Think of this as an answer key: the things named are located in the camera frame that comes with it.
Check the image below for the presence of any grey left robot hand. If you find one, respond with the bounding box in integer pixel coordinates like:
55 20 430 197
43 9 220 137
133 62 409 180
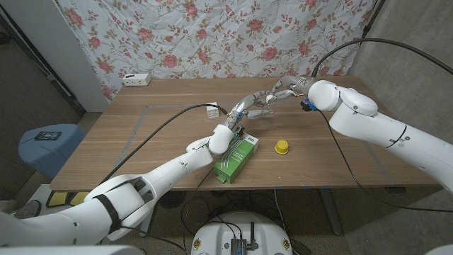
224 90 275 138

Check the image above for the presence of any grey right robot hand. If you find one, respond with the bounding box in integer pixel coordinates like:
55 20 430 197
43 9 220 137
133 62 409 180
265 74 316 105

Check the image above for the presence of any clear medicine bottle white cap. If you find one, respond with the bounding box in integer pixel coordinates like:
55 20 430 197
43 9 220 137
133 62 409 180
263 93 277 113

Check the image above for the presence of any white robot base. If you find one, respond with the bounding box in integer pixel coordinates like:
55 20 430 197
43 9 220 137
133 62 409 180
190 210 294 255

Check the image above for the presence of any small white cube box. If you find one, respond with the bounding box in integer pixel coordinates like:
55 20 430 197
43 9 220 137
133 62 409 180
206 102 220 119

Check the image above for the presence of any green medicine box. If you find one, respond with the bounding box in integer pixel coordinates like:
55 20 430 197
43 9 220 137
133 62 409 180
213 133 259 184

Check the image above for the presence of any floral backdrop cloth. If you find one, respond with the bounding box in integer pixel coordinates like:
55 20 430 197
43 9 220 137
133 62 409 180
56 0 377 102

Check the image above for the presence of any black backdrop stand pole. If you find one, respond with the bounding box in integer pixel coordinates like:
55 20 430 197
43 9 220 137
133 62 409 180
360 0 387 45

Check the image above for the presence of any white power strip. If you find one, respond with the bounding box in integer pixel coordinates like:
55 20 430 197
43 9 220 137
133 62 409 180
122 72 152 87

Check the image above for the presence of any white metal table leg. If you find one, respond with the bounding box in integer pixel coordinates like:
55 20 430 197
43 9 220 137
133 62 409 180
318 187 343 237
139 205 159 238

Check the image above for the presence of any black phone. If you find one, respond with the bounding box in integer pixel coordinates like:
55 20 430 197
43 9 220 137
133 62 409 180
34 130 63 141

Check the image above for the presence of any blue-grey round stool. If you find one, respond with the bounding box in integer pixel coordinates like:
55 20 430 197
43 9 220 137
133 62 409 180
18 123 86 180

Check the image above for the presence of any yellow black floor pedal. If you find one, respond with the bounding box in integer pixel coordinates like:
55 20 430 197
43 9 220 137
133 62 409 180
45 190 89 209

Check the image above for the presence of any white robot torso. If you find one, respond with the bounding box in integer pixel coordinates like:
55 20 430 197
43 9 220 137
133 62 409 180
0 245 147 255

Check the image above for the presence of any grey sneaker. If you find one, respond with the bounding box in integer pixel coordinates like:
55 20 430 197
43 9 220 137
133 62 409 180
8 200 42 221

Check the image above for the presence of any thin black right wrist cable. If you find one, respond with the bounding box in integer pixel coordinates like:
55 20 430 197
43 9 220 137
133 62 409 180
316 108 453 214

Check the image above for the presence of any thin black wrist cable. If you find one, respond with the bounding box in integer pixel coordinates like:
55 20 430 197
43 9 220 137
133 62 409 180
196 166 217 191
316 108 453 214

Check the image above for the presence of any thin black left wrist cable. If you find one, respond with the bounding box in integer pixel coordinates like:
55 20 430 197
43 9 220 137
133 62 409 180
196 166 217 191

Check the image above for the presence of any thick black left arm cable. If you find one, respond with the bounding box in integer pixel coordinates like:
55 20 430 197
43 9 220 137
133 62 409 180
101 103 229 185

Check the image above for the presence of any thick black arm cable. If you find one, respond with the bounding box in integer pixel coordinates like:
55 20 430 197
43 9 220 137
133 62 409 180
101 103 229 185
311 38 453 79

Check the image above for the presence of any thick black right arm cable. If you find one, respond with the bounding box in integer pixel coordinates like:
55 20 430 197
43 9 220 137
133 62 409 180
311 38 453 79

